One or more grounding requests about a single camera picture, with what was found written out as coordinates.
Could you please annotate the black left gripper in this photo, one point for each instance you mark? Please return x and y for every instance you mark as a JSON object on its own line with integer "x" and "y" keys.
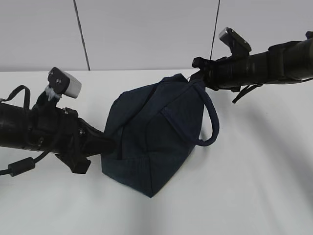
{"x": 91, "y": 141}

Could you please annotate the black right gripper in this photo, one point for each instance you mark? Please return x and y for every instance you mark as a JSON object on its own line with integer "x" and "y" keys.
{"x": 226, "y": 73}

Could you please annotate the dark blue lunch bag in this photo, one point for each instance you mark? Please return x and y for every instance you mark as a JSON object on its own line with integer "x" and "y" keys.
{"x": 155, "y": 128}

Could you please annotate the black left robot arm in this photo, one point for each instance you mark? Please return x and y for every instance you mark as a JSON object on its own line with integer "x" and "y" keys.
{"x": 49, "y": 129}

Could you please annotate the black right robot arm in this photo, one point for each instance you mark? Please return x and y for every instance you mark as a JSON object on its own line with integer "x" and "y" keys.
{"x": 287, "y": 63}

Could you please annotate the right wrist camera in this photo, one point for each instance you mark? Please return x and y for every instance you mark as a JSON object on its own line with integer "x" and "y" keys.
{"x": 237, "y": 45}

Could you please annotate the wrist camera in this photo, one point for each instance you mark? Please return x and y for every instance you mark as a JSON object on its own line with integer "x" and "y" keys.
{"x": 61, "y": 83}
{"x": 237, "y": 45}

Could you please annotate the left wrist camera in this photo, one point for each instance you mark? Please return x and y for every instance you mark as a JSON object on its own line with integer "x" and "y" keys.
{"x": 61, "y": 83}

